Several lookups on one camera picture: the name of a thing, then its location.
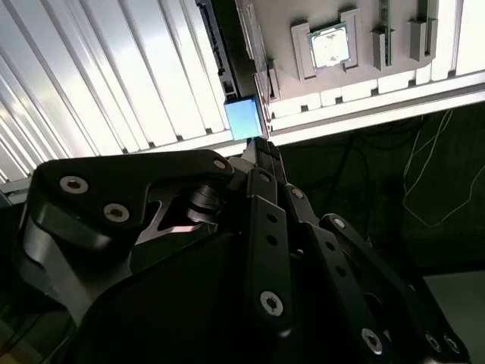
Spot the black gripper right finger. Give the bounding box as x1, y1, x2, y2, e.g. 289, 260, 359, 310
265, 138, 473, 364

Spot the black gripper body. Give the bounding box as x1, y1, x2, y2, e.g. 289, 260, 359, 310
74, 225, 367, 364

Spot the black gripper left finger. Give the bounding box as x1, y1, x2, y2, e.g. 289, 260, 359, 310
14, 138, 296, 339

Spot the hard disk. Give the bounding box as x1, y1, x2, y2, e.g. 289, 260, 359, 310
195, 0, 276, 141

